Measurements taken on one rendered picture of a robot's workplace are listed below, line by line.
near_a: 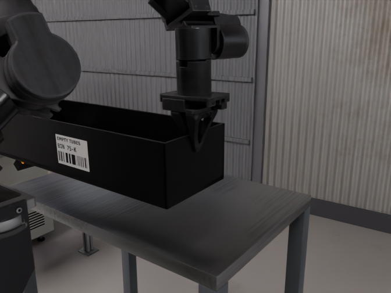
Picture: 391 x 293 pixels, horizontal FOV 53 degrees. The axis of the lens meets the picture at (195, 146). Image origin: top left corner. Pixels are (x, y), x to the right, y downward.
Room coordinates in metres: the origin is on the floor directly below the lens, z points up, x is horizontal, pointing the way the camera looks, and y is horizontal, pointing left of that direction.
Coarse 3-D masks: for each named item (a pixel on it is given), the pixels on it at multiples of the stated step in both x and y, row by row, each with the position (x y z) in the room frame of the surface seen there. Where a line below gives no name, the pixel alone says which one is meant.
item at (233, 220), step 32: (32, 192) 0.96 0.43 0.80; (64, 192) 0.96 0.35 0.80; (96, 192) 0.96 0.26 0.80; (224, 192) 0.96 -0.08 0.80; (256, 192) 0.96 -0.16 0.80; (288, 192) 0.96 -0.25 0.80; (96, 224) 0.78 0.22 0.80; (128, 224) 0.78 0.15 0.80; (160, 224) 0.78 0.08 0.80; (192, 224) 0.78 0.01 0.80; (224, 224) 0.78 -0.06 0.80; (256, 224) 0.78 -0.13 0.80; (288, 224) 0.83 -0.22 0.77; (128, 256) 1.31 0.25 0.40; (160, 256) 0.66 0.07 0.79; (192, 256) 0.65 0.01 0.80; (224, 256) 0.65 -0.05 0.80; (288, 256) 0.93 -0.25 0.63; (32, 288) 0.99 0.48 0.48; (128, 288) 1.31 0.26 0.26; (224, 288) 0.60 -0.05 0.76; (288, 288) 0.93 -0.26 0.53
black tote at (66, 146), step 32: (32, 128) 0.79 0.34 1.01; (64, 128) 0.73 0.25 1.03; (96, 128) 0.68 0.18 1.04; (128, 128) 0.86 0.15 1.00; (160, 128) 0.80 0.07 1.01; (224, 128) 0.71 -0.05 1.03; (32, 160) 0.80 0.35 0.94; (64, 160) 0.73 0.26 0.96; (96, 160) 0.68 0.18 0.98; (128, 160) 0.63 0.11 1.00; (160, 160) 0.58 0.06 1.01; (192, 160) 0.63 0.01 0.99; (128, 192) 0.63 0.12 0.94; (160, 192) 0.58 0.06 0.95; (192, 192) 0.63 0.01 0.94
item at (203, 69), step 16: (176, 64) 0.63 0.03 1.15; (192, 64) 0.61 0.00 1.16; (208, 64) 0.63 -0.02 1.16; (192, 80) 0.61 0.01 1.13; (208, 80) 0.63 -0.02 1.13; (160, 96) 0.64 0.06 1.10; (176, 96) 0.62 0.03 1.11; (192, 96) 0.62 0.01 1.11; (208, 96) 0.61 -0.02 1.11; (224, 96) 0.62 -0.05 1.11
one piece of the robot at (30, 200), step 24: (0, 192) 0.59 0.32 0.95; (24, 192) 0.59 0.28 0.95; (0, 216) 0.52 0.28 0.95; (24, 216) 0.55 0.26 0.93; (0, 240) 0.51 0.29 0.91; (24, 240) 0.54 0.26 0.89; (0, 264) 0.51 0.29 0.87; (24, 264) 0.54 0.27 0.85; (0, 288) 0.50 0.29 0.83; (24, 288) 0.53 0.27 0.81
